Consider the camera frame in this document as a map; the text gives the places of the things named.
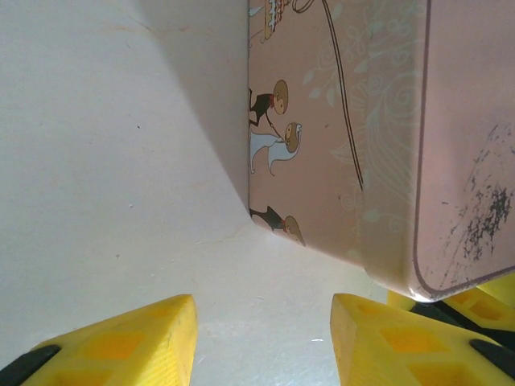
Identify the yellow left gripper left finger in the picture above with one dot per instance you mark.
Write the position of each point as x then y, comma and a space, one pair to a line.
128, 350

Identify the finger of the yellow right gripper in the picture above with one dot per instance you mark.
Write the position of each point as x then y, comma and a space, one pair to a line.
483, 311
503, 287

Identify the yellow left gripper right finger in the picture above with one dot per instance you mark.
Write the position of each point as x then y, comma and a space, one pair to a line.
402, 350

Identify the pink wedding cartoon tin box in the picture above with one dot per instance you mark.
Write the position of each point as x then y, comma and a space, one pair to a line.
322, 161

